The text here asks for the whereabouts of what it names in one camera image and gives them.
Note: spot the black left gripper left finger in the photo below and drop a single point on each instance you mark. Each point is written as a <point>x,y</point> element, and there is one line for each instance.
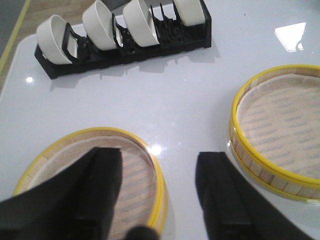
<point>76,204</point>

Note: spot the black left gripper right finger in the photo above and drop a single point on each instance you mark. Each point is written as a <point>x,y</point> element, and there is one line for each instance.
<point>235,210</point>

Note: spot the bamboo steamer basket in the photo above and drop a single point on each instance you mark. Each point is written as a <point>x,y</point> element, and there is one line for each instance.
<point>267,174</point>
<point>143,196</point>

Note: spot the white steamer liner paper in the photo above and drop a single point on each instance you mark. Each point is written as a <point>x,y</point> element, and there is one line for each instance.
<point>280,118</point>

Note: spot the white bowl far left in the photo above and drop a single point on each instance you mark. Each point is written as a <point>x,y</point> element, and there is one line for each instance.
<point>50,35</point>

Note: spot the white bowl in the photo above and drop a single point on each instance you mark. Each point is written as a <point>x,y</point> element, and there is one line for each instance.
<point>140,24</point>
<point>98,24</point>
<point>50,35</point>
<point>190,12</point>

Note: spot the black bowl rack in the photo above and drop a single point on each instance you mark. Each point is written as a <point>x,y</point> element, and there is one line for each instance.
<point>173,38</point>

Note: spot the white bowl right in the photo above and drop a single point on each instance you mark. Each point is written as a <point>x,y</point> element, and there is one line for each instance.
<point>190,12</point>

